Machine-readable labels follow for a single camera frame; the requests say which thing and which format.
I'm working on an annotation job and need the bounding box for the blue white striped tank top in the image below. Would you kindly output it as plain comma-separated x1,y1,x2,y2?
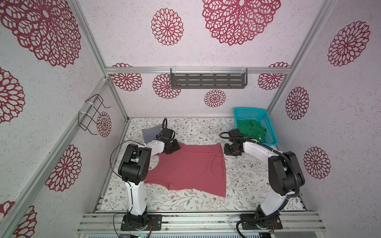
142,125,163,144

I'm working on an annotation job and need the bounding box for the maroon red tank top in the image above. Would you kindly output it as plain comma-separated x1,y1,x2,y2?
144,143,227,198

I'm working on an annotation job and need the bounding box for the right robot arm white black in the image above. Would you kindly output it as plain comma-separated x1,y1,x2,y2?
224,139,305,218

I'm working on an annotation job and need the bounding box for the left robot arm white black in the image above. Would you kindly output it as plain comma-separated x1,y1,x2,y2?
118,139,180,216

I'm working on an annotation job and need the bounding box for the green tank top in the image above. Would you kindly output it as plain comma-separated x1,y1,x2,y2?
237,120,267,142

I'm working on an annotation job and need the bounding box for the floral table mat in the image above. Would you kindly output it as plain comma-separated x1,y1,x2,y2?
97,118,270,212

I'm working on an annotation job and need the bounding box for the teal plastic basket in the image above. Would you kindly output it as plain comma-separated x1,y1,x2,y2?
233,107,278,146

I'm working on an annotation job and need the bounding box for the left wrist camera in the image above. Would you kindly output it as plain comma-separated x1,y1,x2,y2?
156,118,176,142

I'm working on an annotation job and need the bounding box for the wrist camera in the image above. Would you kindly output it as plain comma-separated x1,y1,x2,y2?
156,118,176,142
228,129,243,140

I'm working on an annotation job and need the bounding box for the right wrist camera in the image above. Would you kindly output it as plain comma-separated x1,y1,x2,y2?
228,129,243,140

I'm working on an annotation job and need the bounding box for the grey metal wall shelf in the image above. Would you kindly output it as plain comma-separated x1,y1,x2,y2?
170,68,248,89

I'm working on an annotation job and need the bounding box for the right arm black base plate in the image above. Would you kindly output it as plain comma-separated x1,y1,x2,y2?
240,213,283,230

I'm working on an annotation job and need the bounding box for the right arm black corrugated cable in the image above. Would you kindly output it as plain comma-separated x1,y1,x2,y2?
219,130,301,238

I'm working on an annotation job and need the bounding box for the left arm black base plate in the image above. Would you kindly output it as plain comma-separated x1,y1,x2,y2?
121,213,163,232

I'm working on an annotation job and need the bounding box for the black wire wall rack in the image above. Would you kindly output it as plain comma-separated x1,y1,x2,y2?
77,94,111,137

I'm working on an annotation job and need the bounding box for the aluminium front rail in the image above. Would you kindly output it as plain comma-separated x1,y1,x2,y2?
76,211,326,235

